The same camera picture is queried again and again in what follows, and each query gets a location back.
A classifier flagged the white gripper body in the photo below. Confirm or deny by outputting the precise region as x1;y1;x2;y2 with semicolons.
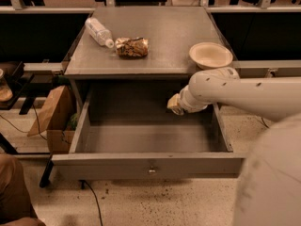
178;85;215;113

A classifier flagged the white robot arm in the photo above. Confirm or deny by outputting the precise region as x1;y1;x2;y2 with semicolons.
167;67;301;226

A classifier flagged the grey open top drawer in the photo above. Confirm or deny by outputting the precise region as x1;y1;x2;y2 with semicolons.
53;88;246;180

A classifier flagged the grey cabinet with counter top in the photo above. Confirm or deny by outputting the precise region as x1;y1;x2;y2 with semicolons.
65;7;226;108

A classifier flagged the white paper bowl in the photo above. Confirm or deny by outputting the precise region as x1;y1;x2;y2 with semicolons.
189;42;233;70

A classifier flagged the shiny snack chip bag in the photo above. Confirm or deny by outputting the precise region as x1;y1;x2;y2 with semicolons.
115;38;149;58

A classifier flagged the clear plastic water bottle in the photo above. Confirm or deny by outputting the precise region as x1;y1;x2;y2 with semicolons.
85;18;115;48

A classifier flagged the brown cardboard box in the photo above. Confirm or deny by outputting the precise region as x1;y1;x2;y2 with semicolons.
27;86;76;154

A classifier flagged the person's brown trouser leg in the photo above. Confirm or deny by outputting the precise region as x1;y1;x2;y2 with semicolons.
0;153;46;226

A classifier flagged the black cable at right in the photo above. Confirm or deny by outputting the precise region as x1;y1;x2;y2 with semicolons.
260;116;271;130

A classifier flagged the black floor cable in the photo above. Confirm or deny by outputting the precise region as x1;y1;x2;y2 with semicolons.
78;179;104;226

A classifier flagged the black thin cable at left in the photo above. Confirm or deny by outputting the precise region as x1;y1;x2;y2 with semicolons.
0;104;48;141

